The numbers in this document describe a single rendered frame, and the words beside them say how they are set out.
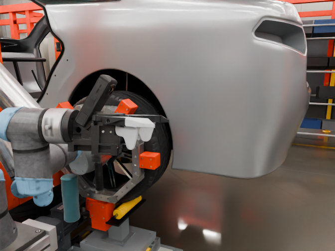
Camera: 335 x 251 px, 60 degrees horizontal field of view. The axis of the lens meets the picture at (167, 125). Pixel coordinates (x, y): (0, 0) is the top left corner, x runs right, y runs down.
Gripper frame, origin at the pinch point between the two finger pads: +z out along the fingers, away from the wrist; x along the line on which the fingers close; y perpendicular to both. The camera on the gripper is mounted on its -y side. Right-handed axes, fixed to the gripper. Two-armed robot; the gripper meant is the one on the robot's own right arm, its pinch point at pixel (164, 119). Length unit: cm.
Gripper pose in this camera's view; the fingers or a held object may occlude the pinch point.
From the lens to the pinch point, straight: 57.9
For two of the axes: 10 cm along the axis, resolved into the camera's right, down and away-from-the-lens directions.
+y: -0.2, 10.0, 0.8
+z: 9.9, 0.4, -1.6
